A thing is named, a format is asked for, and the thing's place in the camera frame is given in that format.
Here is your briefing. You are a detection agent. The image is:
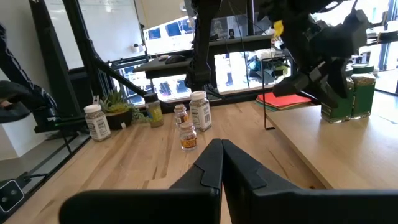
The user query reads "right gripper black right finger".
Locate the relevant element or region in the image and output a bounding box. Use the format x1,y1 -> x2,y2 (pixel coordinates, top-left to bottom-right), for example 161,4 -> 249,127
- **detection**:
222,139 -> 302,194

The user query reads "succulent plant in black pot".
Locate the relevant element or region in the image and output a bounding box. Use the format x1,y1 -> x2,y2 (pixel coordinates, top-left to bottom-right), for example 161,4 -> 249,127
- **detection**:
99,86 -> 150,131

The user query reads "grey desk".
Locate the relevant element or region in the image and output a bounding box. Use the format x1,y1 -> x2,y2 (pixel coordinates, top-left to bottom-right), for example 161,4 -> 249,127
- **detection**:
208,33 -> 274,53

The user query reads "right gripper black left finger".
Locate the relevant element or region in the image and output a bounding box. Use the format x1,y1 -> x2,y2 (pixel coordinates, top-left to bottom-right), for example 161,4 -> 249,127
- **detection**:
169,138 -> 224,190

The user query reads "black computer mouse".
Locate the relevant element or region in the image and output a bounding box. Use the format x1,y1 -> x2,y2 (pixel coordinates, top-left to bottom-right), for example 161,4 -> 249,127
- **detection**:
164,54 -> 188,65

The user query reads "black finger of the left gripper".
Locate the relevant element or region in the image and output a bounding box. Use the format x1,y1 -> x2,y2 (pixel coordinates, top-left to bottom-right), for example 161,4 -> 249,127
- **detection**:
328,57 -> 350,100
272,63 -> 340,110

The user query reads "white-lid bagel seasoning jar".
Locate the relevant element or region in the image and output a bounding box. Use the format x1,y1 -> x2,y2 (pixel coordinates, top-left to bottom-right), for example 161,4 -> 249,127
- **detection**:
83,103 -> 112,142
188,90 -> 213,133

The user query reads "green-lid herb jar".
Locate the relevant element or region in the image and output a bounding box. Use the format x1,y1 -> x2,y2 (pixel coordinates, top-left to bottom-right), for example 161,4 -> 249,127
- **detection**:
320,67 -> 355,124
350,63 -> 377,121

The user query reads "black wire spice rack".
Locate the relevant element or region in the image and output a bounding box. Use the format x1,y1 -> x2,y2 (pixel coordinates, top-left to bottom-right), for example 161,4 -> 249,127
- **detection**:
262,39 -> 398,190

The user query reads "whiteboard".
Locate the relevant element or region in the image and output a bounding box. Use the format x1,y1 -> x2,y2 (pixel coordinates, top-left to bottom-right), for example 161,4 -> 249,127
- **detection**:
43,0 -> 147,70

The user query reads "red notebook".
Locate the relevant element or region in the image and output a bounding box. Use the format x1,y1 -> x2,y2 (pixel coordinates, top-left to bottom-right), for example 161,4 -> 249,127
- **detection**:
256,91 -> 312,110

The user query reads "black power box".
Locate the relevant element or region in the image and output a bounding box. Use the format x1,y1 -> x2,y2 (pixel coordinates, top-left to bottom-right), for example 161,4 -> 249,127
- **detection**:
0,179 -> 25,215

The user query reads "black-lid jar yellow label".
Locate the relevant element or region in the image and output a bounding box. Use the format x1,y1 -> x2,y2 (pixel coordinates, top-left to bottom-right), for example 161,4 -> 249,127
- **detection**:
143,93 -> 165,128

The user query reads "small cork-top glass jar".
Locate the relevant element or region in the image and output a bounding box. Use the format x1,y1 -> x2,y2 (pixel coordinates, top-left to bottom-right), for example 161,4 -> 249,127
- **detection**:
173,103 -> 189,128
178,121 -> 198,152

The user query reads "dark desk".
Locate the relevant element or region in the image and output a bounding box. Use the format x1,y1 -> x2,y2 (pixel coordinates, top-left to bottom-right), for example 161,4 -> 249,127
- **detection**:
132,55 -> 200,80

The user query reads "green paper folder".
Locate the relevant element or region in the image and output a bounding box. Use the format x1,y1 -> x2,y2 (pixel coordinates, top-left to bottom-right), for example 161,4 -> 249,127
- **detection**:
255,101 -> 280,113

